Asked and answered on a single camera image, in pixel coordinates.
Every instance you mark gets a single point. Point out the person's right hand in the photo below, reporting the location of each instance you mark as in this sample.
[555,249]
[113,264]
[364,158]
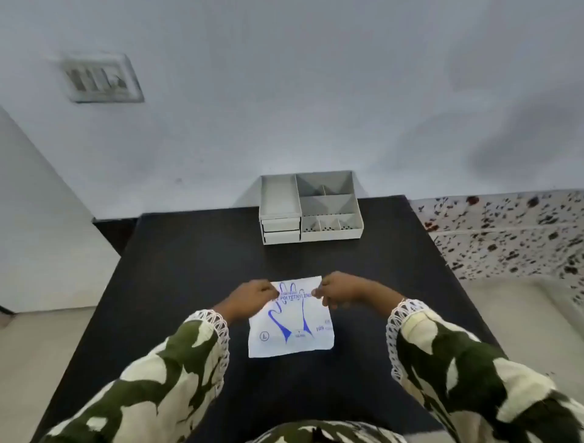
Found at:
[351,291]

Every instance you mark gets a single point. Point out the person's left hand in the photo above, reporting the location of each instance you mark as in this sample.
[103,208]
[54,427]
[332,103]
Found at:
[253,299]

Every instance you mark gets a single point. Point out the white paper glove packet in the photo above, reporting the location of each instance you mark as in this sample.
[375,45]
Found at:
[292,340]

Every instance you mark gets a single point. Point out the white plastic desk organizer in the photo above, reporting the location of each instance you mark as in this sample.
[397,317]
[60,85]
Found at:
[279,196]

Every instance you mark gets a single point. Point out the person's right forearm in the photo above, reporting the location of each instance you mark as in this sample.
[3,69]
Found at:
[465,374]

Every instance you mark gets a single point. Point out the person's left forearm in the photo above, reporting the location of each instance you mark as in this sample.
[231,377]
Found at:
[164,383]

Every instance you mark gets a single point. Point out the camouflage patterned garment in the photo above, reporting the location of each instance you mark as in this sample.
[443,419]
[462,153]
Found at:
[328,432]

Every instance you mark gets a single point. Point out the white wall switch plate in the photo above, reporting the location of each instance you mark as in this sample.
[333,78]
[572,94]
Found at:
[100,78]

